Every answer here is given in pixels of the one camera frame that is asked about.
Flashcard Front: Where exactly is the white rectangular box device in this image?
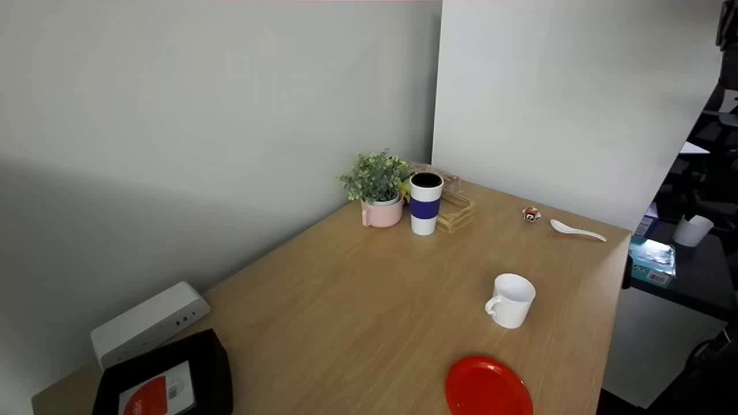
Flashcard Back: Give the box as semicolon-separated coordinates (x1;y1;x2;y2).
88;279;213;371

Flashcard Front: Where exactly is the green plant in pink pot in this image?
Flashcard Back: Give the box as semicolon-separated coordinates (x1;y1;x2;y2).
340;151;416;230

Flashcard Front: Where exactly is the black office chair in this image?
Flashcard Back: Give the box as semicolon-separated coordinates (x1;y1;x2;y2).
598;323;738;415

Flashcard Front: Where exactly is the red and white card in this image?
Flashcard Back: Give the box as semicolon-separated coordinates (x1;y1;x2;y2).
116;360;199;415

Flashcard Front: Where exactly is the black tray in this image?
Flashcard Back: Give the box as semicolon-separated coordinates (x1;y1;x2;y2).
89;328;235;415

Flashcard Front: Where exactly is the white cup with handle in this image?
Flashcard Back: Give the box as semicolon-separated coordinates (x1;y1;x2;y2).
483;272;537;332

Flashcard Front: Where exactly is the blue tissue box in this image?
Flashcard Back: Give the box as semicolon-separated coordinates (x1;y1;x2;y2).
628;238;678;289

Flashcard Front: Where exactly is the black side desk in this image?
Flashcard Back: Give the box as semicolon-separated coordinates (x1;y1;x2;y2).
621;218;738;323

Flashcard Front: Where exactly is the wooden coaster stack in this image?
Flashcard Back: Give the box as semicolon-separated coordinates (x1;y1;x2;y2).
435;191;478;235

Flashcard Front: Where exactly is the orange plate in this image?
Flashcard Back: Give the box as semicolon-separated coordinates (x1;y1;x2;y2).
443;353;535;415

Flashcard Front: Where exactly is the white tumbler with blue band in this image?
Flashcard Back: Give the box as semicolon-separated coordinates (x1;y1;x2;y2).
407;172;448;238

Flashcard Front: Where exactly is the white paper cup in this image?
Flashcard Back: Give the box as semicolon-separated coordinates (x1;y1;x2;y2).
671;212;717;250

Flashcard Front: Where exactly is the white spoon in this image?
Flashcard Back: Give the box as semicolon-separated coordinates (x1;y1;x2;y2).
546;218;608;248

